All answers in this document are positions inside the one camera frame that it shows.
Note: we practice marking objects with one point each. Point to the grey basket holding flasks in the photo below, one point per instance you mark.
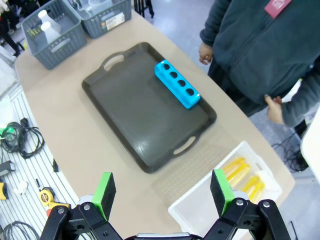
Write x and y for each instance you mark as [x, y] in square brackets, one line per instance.
[60, 47]

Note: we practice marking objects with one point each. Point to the white side table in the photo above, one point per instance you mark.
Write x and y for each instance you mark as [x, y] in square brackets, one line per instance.
[311, 140]

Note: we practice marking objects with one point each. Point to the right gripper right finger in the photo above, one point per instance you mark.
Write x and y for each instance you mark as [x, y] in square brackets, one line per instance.
[221, 197]

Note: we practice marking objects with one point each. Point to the white plastic basket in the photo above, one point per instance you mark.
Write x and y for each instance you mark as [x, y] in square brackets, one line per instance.
[195, 212]

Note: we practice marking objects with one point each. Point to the white label in basket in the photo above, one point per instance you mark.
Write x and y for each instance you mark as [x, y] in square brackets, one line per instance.
[261, 173]

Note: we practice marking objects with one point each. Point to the white conical flask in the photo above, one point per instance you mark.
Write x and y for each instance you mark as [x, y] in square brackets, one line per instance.
[47, 17]
[51, 33]

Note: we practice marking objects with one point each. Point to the person's right hand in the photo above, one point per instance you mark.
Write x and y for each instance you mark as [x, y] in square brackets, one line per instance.
[205, 53]

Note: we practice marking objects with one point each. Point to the clear plastic measuring beaker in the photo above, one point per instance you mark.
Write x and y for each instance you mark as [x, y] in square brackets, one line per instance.
[79, 5]
[97, 5]

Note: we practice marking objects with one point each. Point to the dark brown serving tray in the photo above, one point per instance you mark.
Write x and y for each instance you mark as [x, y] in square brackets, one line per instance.
[145, 115]

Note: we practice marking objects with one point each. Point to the white slatted platform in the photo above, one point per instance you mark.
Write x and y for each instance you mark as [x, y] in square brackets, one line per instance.
[22, 170]

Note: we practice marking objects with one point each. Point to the yellow black hand tool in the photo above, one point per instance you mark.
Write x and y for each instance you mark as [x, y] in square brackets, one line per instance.
[2, 191]

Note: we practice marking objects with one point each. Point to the person's left forearm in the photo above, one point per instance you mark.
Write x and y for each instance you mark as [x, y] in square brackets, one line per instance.
[305, 105]

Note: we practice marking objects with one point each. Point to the yellow liquid test tube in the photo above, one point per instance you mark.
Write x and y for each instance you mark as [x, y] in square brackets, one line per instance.
[251, 182]
[257, 191]
[240, 172]
[235, 163]

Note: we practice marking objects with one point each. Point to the blue test tube rack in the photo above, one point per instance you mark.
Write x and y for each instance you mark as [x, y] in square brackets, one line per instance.
[175, 86]

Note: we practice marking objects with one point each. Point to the person's left hand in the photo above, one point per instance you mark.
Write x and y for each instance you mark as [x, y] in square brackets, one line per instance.
[275, 111]

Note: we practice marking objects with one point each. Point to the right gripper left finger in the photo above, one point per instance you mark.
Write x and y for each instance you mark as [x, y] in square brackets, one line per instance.
[103, 200]

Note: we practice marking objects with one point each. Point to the person's right forearm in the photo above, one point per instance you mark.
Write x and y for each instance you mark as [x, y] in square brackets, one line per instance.
[208, 35]

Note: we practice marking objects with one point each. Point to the grey basket holding beakers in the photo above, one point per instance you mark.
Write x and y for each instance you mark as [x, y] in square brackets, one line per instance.
[97, 25]

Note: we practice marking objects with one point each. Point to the yellow tape measure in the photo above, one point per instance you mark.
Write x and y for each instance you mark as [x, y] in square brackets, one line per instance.
[46, 196]

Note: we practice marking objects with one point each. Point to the person in grey fleece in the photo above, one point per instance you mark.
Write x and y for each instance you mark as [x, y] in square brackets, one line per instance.
[260, 50]

